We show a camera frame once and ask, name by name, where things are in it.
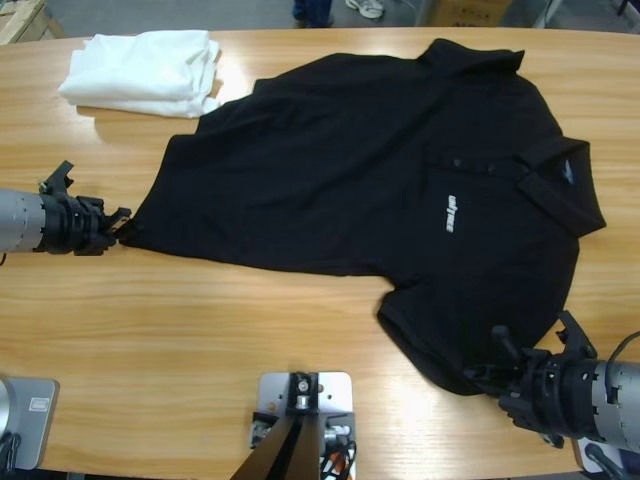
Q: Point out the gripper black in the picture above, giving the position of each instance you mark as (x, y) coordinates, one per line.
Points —
(75, 225)
(545, 395)

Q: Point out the black polo shirt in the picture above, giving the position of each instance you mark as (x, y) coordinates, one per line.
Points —
(350, 175)

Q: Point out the white folded cloth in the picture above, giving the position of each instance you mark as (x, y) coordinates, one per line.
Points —
(135, 70)

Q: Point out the wooden pallet stack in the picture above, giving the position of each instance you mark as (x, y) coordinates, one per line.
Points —
(20, 20)

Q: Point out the bystander in blue jeans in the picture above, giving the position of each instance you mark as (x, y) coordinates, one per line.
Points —
(312, 12)

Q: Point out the brown cardboard box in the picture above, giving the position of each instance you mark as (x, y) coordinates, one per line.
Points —
(470, 12)

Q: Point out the grey metal leg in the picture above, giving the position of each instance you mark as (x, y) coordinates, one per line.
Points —
(425, 12)

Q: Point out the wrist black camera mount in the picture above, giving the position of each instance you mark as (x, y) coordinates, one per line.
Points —
(59, 177)
(575, 335)

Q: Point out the arm grey base plate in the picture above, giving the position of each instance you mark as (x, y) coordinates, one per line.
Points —
(579, 457)
(30, 420)

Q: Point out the dark camera post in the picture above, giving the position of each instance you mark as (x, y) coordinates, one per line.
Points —
(292, 450)

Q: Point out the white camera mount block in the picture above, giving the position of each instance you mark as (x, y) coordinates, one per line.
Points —
(272, 390)

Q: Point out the white metal frame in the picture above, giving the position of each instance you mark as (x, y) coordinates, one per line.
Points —
(545, 12)

